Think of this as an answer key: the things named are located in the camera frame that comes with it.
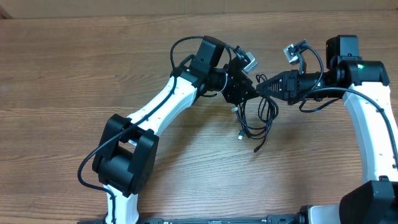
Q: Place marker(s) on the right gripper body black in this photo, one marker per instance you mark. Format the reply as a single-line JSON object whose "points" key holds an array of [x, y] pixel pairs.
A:
{"points": [[300, 86]]}

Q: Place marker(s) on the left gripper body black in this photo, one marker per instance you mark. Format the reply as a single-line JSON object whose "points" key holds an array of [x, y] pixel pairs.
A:
{"points": [[222, 82]]}

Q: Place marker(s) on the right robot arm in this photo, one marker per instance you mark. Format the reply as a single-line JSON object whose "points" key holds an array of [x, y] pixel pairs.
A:
{"points": [[363, 86]]}

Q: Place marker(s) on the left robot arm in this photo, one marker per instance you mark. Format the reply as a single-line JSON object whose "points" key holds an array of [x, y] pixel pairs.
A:
{"points": [[128, 146]]}

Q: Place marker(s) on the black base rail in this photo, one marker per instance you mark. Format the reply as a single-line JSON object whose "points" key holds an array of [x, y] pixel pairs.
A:
{"points": [[270, 219]]}

